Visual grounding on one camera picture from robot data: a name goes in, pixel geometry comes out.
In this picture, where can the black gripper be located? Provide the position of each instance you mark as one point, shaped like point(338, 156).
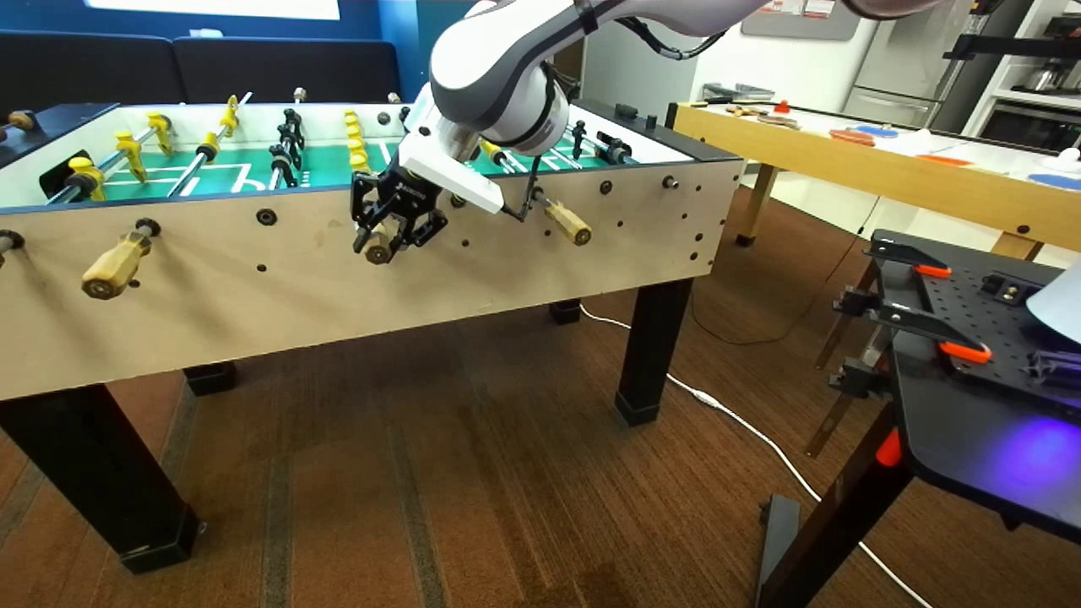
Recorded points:
point(399, 195)

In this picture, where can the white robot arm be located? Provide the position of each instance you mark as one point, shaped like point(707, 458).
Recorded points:
point(508, 69)

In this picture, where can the black-player metal rod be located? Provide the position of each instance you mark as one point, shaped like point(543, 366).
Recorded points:
point(574, 135)
point(289, 146)
point(613, 146)

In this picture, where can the beige foosball table cabinet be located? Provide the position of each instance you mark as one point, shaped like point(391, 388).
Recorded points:
point(338, 304)

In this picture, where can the black sofa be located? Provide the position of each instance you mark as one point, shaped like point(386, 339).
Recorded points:
point(281, 69)

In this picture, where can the wooden air hockey table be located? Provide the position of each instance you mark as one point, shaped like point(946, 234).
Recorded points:
point(900, 186)

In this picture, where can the black work table support leg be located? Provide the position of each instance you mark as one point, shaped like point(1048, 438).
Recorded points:
point(832, 519)

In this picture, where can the small black device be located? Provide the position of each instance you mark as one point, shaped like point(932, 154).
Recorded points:
point(1004, 288)

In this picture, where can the black perforated work table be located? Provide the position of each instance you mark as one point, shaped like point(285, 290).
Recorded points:
point(982, 428)

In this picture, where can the metal storage shelf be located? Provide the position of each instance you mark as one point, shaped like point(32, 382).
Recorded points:
point(1036, 79)

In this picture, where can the white paper sheet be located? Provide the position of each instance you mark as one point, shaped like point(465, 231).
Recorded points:
point(1063, 304)

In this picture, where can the white wall board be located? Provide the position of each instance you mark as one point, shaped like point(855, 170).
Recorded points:
point(213, 9)

